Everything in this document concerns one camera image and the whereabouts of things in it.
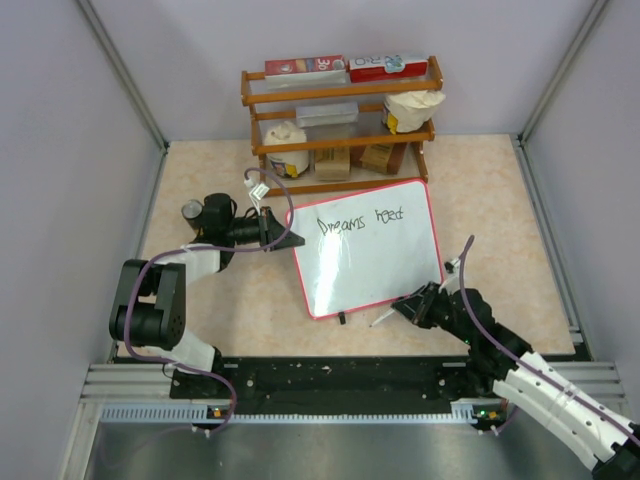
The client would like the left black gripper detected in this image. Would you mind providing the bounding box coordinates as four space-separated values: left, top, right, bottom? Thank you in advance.
226 206 304 252

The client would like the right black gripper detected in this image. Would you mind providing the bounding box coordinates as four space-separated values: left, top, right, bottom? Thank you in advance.
392 281 474 345

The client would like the white marker pen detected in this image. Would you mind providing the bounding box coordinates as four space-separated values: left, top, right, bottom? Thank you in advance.
369 309 395 328

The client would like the pink framed whiteboard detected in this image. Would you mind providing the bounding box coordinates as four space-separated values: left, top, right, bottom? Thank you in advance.
286 179 444 320

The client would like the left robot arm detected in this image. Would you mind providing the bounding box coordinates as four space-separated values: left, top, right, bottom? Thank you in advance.
109 193 305 397

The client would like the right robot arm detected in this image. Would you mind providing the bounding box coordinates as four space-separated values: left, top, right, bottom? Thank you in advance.
391 282 639 479

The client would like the white paper bag left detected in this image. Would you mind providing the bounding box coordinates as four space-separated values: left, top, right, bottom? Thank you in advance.
262 120 311 180

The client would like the white paper bag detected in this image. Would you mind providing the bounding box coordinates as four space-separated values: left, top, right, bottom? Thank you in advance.
382 90 446 134
262 120 311 180

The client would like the black yellow can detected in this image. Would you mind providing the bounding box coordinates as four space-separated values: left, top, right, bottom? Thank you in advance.
181 199 203 223

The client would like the wooden three tier shelf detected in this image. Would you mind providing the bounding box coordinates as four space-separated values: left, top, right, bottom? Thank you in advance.
240 55 444 194

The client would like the silver foil box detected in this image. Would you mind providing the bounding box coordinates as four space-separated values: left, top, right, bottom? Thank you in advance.
295 102 359 128

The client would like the brown cleaning pad pack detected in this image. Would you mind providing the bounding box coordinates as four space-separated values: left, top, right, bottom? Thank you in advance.
357 143 406 175

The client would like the white paper bag right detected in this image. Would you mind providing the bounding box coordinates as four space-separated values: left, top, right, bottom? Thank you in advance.
382 90 446 134

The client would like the red toothpaste box left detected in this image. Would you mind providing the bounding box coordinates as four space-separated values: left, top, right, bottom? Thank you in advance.
264 55 346 76

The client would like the red white box right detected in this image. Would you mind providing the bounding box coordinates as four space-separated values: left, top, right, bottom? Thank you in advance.
348 53 429 83

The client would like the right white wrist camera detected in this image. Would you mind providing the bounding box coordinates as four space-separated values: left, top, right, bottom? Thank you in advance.
444 257 461 292

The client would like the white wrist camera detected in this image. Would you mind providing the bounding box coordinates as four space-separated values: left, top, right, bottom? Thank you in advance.
244 178 270 203
444 257 461 292

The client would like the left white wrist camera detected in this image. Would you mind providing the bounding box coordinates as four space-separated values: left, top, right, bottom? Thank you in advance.
244 178 270 203

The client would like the grey slotted cable duct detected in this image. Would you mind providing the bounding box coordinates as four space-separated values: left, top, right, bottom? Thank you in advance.
100 399 503 426

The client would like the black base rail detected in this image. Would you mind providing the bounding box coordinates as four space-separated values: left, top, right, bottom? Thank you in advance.
169 354 536 416

